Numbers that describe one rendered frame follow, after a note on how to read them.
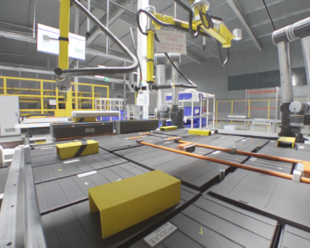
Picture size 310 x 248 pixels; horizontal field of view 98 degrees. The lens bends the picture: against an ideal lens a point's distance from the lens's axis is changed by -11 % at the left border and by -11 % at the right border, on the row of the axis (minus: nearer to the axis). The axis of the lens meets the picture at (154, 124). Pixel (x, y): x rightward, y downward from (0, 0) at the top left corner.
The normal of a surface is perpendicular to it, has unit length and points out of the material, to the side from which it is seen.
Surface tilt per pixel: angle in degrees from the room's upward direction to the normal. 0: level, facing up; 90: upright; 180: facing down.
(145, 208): 90
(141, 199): 90
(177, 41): 90
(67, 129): 90
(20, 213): 0
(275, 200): 0
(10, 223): 0
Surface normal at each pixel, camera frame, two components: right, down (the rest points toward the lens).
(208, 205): 0.00, -1.00
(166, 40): 0.29, 0.07
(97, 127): 0.68, 0.06
